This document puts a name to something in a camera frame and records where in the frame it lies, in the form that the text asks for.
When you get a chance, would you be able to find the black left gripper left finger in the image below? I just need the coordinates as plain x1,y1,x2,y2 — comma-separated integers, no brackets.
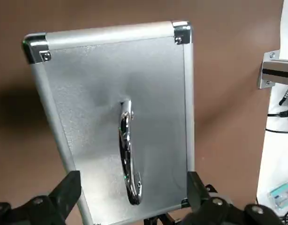
0,170,83,225

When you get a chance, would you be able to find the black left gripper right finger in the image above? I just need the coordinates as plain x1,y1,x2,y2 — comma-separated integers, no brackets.
185,171,285,225

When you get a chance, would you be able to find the aluminium first-aid kit case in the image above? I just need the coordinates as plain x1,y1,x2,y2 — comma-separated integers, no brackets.
22,20,195,225

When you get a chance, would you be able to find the clear bag of blue sachets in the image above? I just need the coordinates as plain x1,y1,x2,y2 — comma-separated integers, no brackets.
267,182,288,210

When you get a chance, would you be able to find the aluminium frame post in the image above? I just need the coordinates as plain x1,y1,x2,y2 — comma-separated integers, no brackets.
258,50,288,90

